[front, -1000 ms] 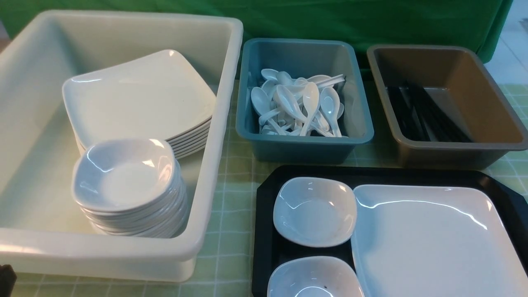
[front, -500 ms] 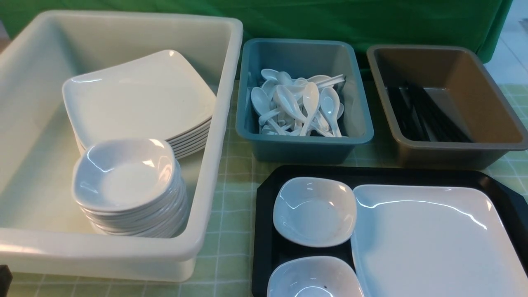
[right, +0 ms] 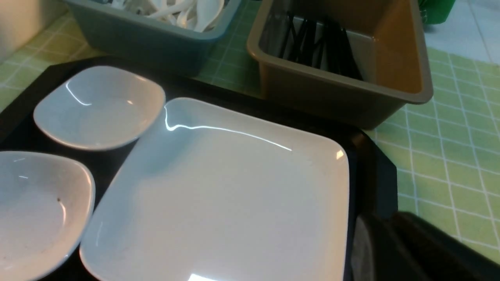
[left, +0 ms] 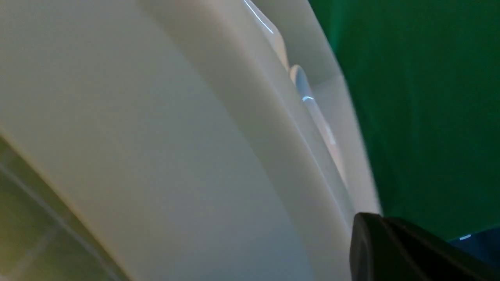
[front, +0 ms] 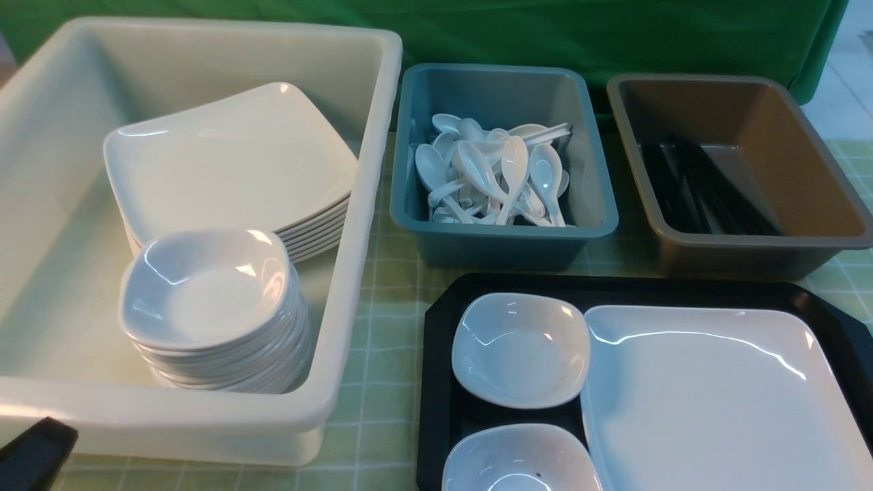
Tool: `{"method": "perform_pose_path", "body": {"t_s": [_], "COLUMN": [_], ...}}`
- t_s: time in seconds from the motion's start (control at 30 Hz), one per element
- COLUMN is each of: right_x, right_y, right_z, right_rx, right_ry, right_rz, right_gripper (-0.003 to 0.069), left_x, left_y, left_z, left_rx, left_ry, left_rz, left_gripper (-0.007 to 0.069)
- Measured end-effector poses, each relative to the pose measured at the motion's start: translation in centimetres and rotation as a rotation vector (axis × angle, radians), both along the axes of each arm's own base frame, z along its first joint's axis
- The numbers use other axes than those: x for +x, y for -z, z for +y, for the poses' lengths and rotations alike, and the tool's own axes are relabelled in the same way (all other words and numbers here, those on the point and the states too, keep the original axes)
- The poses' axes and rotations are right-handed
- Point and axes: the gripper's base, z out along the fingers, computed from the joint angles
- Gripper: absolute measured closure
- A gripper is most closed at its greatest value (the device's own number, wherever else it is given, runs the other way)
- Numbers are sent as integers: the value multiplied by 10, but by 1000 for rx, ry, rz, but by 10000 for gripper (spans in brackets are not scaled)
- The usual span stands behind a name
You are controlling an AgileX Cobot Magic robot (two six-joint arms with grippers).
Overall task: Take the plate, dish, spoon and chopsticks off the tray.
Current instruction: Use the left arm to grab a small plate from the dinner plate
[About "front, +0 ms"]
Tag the white square rice plate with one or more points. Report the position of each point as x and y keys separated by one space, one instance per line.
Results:
x=716 y=399

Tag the brown plastic chopstick bin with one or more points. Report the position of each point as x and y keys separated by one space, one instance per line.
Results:
x=761 y=140

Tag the pile of white soup spoons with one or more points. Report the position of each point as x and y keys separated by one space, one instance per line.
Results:
x=460 y=169

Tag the large white plastic tub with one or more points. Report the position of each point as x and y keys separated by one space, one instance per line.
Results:
x=97 y=73

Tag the green backdrop cloth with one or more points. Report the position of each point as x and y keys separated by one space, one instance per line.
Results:
x=784 y=41

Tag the white bowl tray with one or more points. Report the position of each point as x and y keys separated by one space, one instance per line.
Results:
x=522 y=351
x=527 y=456

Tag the stack of white square plates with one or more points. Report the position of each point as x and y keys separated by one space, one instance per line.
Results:
x=265 y=159

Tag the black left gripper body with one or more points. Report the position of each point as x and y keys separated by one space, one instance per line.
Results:
x=34 y=459

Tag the teal plastic spoon bin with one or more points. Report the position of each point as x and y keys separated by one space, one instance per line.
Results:
x=503 y=96

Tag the black serving tray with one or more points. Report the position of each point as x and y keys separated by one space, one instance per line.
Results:
x=448 y=413

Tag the stack of white bowls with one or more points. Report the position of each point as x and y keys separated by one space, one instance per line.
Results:
x=217 y=310

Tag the black chopsticks in bin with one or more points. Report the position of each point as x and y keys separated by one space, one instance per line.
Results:
x=682 y=210

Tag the black chopstick pair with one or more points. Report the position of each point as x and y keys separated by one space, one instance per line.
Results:
x=734 y=213

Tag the green checked tablecloth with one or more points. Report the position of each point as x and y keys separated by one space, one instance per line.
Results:
x=382 y=382

